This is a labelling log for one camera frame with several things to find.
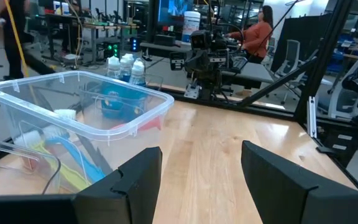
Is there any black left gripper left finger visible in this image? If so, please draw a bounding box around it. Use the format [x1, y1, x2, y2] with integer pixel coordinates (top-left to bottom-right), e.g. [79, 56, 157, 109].
[73, 146, 163, 224]

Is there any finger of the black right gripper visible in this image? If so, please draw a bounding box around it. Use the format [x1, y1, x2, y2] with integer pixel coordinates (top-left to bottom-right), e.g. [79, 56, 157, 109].
[185, 54, 206, 75]
[211, 57, 230, 75]

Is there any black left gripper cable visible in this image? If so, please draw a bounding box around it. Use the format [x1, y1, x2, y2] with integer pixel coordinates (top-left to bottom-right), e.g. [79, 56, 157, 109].
[41, 157, 62, 195]

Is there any computer tower with blue lights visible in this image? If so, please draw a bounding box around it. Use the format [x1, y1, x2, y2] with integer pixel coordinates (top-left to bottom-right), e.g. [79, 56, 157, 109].
[129, 36, 141, 53]

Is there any person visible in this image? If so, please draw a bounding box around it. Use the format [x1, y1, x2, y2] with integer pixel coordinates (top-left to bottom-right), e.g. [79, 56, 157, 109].
[0, 0, 30, 81]
[225, 4, 275, 97]

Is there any blue dish brush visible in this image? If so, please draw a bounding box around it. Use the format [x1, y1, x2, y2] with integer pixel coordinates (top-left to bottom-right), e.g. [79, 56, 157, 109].
[42, 126, 107, 184]

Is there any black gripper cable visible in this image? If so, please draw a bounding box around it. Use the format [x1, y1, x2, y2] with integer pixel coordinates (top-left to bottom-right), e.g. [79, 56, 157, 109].
[219, 22, 245, 47]
[41, 157, 62, 195]

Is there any wooden workbench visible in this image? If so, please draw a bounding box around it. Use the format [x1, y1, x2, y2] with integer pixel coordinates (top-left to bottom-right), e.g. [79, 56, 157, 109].
[82, 22, 140, 63]

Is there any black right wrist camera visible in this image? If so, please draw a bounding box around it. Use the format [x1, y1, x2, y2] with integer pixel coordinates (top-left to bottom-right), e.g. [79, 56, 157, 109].
[190, 30, 213, 50]

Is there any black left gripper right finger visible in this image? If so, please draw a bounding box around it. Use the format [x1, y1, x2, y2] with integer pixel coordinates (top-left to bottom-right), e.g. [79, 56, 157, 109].
[241, 140, 358, 224]

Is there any white wipes canister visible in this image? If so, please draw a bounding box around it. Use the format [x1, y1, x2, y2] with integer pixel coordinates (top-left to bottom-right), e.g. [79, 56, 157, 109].
[181, 11, 201, 44]

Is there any yellow hanging cable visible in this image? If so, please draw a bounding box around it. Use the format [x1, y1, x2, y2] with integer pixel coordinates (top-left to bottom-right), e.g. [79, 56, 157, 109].
[4, 0, 30, 78]

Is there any clear square plastic tub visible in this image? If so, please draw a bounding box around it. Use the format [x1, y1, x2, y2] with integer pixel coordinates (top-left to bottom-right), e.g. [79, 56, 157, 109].
[0, 70, 175, 194]

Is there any yellow-green dish brush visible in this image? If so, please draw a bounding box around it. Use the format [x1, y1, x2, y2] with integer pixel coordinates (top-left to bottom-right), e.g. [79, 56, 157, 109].
[13, 130, 91, 192]

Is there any black keyboard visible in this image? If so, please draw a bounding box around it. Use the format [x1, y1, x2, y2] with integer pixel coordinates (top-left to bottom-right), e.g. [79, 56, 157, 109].
[231, 57, 249, 75]

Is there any clear plastic bin with handles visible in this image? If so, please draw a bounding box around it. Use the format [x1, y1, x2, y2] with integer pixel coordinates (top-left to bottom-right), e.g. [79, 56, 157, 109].
[0, 138, 62, 195]
[79, 73, 165, 124]

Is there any computer tower with green lights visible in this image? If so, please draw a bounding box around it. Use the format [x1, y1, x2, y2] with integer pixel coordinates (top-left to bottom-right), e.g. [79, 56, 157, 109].
[104, 42, 121, 60]

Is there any black room divider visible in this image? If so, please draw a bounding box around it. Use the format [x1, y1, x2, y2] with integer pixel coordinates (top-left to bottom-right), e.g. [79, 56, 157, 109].
[270, 14, 332, 74]

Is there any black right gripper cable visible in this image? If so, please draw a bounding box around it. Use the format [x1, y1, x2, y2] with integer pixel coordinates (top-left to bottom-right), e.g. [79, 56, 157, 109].
[219, 22, 245, 47]

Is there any silver arm base bracket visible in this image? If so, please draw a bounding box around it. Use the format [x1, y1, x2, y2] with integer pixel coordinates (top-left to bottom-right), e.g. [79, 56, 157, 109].
[184, 83, 202, 100]

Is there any grey office chair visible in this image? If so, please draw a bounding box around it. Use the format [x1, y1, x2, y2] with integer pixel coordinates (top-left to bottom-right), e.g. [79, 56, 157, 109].
[273, 39, 306, 105]
[317, 54, 358, 121]

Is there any red dish brush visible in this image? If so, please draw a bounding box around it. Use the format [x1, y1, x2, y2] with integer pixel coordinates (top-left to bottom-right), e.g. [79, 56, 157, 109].
[110, 116, 163, 131]

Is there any silver aluminium extrusion piece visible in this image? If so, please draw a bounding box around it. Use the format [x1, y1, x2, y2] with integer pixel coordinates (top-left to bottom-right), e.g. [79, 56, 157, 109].
[306, 96, 318, 139]

